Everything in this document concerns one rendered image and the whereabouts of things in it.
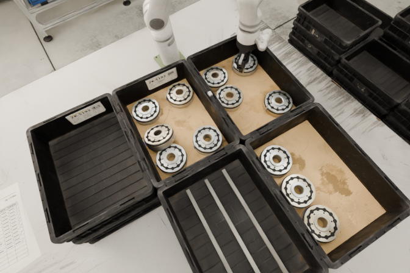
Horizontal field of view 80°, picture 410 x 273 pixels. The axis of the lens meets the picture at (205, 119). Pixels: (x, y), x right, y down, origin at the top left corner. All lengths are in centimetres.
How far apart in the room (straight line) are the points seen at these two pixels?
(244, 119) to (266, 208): 32
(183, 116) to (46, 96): 71
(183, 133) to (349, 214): 59
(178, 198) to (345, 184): 54
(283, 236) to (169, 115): 56
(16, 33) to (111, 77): 190
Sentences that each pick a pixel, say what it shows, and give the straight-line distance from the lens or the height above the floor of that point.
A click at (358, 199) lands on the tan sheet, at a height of 83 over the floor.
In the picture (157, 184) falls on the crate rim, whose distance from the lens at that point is 76.
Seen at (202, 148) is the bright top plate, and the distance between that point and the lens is 85.
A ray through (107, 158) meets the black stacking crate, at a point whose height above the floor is 83.
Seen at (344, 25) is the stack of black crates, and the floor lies 49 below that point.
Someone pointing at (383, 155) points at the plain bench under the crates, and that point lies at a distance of 120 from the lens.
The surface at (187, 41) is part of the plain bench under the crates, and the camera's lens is 136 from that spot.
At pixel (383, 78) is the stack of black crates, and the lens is 189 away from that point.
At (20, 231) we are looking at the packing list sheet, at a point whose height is 70.
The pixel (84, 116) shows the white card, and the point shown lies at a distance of 99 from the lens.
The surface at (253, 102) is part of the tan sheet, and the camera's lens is 97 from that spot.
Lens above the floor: 165
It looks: 62 degrees down
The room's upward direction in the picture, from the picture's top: 5 degrees counter-clockwise
